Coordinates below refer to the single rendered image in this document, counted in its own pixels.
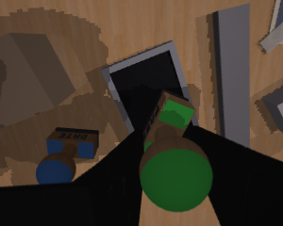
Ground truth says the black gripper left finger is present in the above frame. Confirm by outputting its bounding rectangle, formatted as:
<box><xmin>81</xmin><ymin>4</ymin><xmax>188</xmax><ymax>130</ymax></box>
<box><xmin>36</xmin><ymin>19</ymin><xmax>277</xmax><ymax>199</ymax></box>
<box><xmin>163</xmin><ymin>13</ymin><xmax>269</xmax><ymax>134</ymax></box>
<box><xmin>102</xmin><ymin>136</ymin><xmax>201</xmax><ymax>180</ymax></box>
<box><xmin>0</xmin><ymin>129</ymin><xmax>144</xmax><ymax>226</ymax></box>

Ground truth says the blue and brown date stamp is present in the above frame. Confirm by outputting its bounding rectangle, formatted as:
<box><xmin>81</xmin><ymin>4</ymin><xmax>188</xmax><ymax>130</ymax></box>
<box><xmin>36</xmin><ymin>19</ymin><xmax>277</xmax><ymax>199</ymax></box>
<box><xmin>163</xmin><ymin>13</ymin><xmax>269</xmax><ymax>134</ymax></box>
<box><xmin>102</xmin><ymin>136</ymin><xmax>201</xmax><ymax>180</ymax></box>
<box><xmin>36</xmin><ymin>127</ymin><xmax>99</xmax><ymax>185</ymax></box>

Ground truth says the grey flat bar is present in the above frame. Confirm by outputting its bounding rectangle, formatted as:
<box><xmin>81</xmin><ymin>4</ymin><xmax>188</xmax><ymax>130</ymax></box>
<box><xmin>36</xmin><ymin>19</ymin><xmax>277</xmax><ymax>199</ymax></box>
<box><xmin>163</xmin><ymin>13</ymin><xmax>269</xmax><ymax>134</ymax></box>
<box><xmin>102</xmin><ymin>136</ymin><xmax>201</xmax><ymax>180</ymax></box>
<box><xmin>212</xmin><ymin>3</ymin><xmax>250</xmax><ymax>148</ymax></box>

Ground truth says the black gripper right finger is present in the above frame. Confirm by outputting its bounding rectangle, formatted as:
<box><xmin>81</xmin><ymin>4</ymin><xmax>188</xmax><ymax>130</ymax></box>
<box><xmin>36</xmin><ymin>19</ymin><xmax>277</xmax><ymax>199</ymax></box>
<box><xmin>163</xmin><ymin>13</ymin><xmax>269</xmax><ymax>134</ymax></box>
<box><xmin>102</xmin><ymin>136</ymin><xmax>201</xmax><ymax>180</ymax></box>
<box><xmin>189</xmin><ymin>125</ymin><xmax>283</xmax><ymax>226</ymax></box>

